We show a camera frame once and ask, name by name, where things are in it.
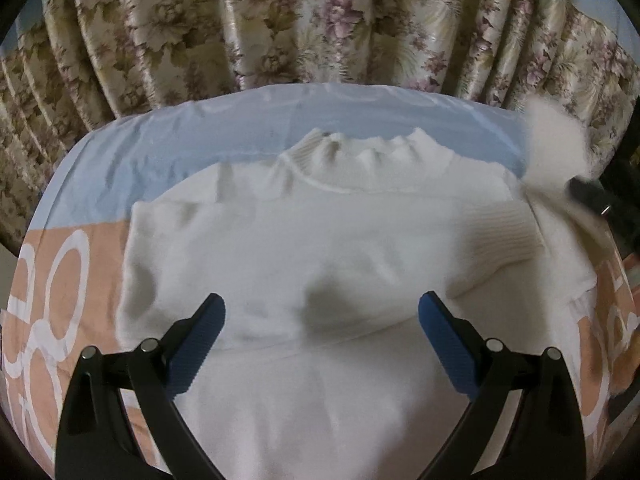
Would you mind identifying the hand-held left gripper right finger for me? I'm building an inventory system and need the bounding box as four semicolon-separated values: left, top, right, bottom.
418;290;587;480

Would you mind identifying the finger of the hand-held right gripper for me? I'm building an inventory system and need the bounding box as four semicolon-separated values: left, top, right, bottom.
568;174;611;216

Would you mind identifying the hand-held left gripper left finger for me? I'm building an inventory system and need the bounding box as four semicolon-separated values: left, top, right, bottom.
55;293;227;480

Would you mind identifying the white knit sweater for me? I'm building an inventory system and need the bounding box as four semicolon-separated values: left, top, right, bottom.
116;97;603;480

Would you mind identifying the peach and blue printed bedsheet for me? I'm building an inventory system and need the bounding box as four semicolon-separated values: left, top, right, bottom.
0;82;640;480

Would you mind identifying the floral curtain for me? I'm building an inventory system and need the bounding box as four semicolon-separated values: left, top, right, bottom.
0;0;640;246

